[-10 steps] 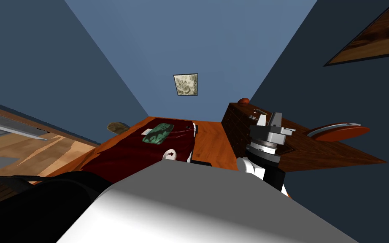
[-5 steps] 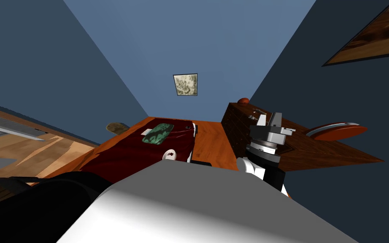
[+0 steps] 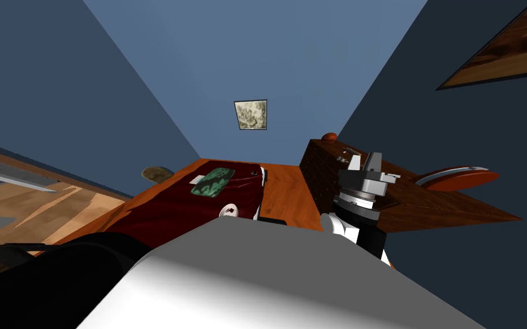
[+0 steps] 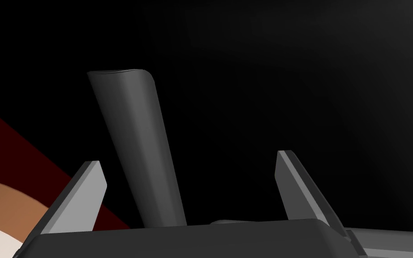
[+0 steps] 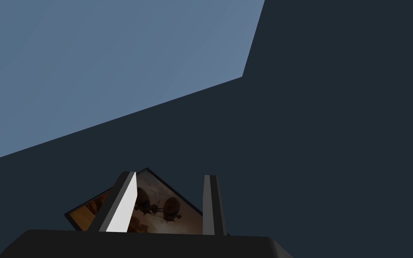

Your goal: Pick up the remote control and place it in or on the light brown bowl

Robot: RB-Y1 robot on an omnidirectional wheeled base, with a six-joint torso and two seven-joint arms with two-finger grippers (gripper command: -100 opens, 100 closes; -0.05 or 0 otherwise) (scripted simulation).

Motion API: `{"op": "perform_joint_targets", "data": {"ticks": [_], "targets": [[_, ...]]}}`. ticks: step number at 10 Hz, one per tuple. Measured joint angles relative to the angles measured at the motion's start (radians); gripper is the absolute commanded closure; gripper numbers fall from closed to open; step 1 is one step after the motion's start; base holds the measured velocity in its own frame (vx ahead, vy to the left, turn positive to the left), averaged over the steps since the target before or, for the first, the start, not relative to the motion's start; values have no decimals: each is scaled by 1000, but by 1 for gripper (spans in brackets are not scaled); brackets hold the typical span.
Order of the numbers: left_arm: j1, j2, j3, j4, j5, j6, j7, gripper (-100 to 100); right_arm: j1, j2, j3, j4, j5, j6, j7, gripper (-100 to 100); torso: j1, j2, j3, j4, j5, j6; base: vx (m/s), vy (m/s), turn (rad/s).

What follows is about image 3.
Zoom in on large brown framed wall picture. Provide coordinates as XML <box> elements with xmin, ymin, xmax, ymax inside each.
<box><xmin>434</xmin><ymin>0</ymin><xmax>527</xmax><ymax>91</ymax></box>

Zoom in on bed with dark red cover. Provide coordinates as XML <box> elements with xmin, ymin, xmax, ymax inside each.
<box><xmin>102</xmin><ymin>159</ymin><xmax>270</xmax><ymax>239</ymax></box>

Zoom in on red shallow bowl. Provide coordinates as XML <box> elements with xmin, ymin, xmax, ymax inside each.
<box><xmin>415</xmin><ymin>166</ymin><xmax>501</xmax><ymax>192</ymax></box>

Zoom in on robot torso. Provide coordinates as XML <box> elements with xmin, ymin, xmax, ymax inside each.
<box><xmin>75</xmin><ymin>215</ymin><xmax>488</xmax><ymax>329</ymax></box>

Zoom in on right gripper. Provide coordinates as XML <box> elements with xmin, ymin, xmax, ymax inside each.
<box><xmin>338</xmin><ymin>152</ymin><xmax>402</xmax><ymax>197</ymax></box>

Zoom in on mottled brown round disc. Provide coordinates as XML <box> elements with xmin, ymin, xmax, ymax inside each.
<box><xmin>141</xmin><ymin>166</ymin><xmax>175</xmax><ymax>185</ymax></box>

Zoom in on dark brown wooden dresser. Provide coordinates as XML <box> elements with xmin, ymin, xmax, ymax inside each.
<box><xmin>299</xmin><ymin>138</ymin><xmax>524</xmax><ymax>234</ymax></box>

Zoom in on small pale mottled wall picture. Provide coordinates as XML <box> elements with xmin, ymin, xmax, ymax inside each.
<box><xmin>233</xmin><ymin>99</ymin><xmax>269</xmax><ymax>131</ymax></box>

